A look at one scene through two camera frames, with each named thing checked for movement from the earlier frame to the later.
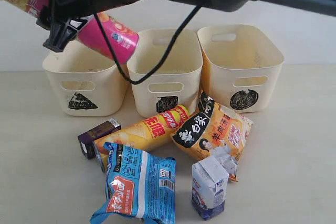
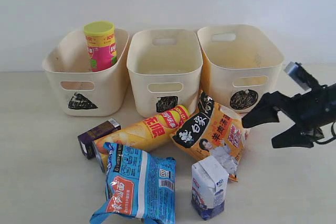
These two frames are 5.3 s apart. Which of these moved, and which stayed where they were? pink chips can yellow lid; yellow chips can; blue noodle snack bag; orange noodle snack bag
Moved: pink chips can yellow lid
Stayed: yellow chips can; orange noodle snack bag; blue noodle snack bag
